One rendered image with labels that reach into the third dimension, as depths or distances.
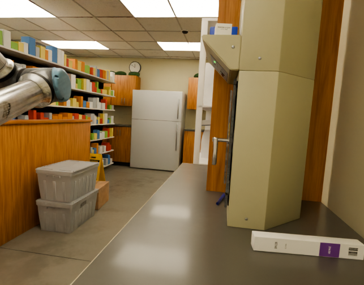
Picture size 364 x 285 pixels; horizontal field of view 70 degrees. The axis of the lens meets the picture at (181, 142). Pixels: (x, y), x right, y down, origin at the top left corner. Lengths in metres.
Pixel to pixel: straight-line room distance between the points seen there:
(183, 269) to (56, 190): 2.43
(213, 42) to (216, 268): 0.60
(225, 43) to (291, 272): 0.61
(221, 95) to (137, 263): 0.78
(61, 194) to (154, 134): 3.35
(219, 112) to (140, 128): 4.88
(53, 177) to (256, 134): 2.41
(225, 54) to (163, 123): 5.06
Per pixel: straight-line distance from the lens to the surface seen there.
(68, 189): 2.87
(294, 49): 0.88
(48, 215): 3.08
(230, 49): 0.81
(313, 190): 1.25
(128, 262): 0.65
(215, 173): 1.18
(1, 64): 1.04
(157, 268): 0.62
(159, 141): 5.86
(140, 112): 5.96
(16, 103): 0.86
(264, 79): 0.80
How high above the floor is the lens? 1.27
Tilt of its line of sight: 6 degrees down
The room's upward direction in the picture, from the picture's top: 3 degrees clockwise
